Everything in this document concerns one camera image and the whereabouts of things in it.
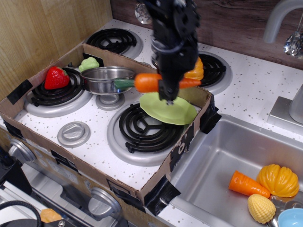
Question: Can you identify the orange toy pumpkin on burner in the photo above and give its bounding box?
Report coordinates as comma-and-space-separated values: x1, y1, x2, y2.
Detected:
184, 57, 204, 80

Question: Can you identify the orange object bottom left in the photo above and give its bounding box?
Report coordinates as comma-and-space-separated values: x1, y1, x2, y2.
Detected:
40, 208, 62, 223

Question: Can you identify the silver oven knob right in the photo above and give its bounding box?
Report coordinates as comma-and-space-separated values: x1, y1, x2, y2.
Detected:
88, 187, 122, 220

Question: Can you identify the front left black burner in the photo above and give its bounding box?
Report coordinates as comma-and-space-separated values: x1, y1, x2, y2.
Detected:
24, 67, 92, 118

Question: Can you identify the orange toy carrot tip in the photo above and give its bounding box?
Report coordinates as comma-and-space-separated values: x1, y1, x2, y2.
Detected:
228, 170, 271, 198

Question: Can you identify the black burner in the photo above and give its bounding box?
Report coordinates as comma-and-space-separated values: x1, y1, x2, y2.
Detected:
24, 67, 92, 118
199, 51, 233, 95
107, 102, 187, 166
84, 28, 143, 59

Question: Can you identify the silver metal sink basin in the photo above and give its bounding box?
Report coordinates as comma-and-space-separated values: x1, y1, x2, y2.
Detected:
170, 115, 303, 227

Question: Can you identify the hanging shiny ladle left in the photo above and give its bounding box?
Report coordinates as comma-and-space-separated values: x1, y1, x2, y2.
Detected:
134, 3, 152, 25

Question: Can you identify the small steel pot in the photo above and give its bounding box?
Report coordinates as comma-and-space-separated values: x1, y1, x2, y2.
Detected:
80, 66, 135, 95

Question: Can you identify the silver oven knob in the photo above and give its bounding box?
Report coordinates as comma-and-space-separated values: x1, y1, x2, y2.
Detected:
9, 138, 36, 163
88, 187, 122, 220

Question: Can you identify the black cable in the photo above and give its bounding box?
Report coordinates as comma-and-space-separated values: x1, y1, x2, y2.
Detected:
0, 200, 43, 227

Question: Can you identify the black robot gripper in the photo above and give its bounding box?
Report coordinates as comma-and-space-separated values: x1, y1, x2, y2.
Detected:
151, 0, 199, 105

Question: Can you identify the brown cardboard fence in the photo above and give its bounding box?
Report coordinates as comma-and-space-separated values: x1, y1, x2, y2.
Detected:
0, 43, 222, 216

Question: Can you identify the silver oven knob left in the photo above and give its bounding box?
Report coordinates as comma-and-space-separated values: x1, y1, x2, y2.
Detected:
9, 138, 36, 163

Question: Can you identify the orange toy carrot green stem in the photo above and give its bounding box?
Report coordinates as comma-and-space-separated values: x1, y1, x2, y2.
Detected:
114, 73, 202, 93

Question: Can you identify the yellow toy corn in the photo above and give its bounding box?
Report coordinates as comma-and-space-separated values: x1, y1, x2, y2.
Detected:
248, 194, 276, 224

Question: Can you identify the silver faucet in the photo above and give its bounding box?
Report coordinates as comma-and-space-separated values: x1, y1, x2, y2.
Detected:
262, 0, 303, 125

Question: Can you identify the green plastic plate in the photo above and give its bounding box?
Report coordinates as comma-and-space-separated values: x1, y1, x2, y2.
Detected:
139, 92, 197, 125

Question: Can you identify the front right black burner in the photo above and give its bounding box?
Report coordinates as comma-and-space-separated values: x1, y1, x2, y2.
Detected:
107, 102, 187, 166

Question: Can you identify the back left black burner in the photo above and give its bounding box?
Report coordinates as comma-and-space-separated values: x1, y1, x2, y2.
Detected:
84, 28, 143, 59

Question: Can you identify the red toy strawberry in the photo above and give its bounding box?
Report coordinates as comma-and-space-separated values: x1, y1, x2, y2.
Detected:
45, 66, 70, 90

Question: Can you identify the hanging shiny ladle right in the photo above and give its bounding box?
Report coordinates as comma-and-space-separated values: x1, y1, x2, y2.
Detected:
283, 14, 303, 57

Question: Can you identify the light blue plastic bowl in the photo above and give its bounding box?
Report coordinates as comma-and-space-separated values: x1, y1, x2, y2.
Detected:
278, 208, 303, 227

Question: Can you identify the hanging shiny ladle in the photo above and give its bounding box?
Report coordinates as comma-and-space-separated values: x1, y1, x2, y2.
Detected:
283, 14, 303, 57
134, 3, 152, 25

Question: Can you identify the yellow-orange toy pumpkin in sink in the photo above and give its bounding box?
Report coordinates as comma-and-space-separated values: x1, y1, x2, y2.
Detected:
256, 164, 300, 198

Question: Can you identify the silver knob front left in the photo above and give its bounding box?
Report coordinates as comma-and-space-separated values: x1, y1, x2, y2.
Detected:
57, 122, 91, 148

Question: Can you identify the silver knob under pot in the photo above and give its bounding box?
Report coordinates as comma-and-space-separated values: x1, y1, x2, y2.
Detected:
96, 94, 125, 111

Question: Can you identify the light green toy vegetable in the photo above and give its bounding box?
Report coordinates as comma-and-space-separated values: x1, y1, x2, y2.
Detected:
78, 57, 99, 72

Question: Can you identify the back right black burner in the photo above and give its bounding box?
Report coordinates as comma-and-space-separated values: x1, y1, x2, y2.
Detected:
199, 51, 233, 95

